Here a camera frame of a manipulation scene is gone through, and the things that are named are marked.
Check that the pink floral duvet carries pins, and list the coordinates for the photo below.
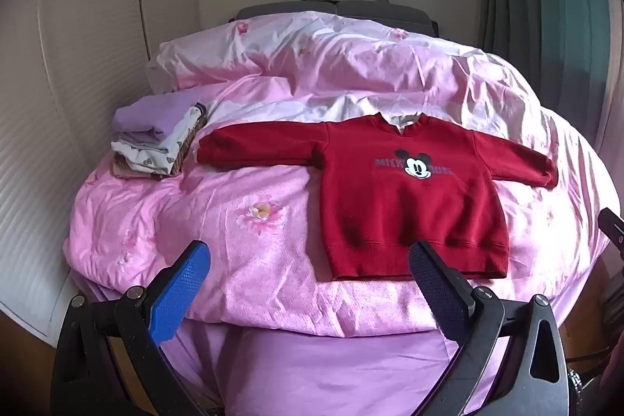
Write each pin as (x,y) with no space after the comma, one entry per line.
(273,260)

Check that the red cartoon print sweatshirt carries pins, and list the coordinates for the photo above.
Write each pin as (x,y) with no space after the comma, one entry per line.
(414,221)

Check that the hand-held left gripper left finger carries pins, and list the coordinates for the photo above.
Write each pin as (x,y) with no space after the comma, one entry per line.
(180,294)

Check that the pink bed sheet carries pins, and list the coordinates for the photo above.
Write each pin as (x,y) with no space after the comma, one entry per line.
(317,372)

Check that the brown patterned folded garment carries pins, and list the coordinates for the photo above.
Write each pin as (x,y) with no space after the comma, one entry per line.
(127,171)

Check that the purple folded garment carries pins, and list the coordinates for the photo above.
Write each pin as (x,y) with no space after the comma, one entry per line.
(151,116)

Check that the grey headboard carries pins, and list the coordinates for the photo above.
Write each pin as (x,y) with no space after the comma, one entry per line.
(370,11)

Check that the white wardrobe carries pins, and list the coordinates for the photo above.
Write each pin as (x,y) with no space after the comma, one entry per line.
(73,55)

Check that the teal curtain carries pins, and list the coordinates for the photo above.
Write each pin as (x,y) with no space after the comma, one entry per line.
(551,6)

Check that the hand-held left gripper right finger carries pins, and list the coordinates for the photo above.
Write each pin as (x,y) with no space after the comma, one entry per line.
(436,299)

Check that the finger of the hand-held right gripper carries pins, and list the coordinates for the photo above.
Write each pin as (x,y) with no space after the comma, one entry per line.
(613,228)

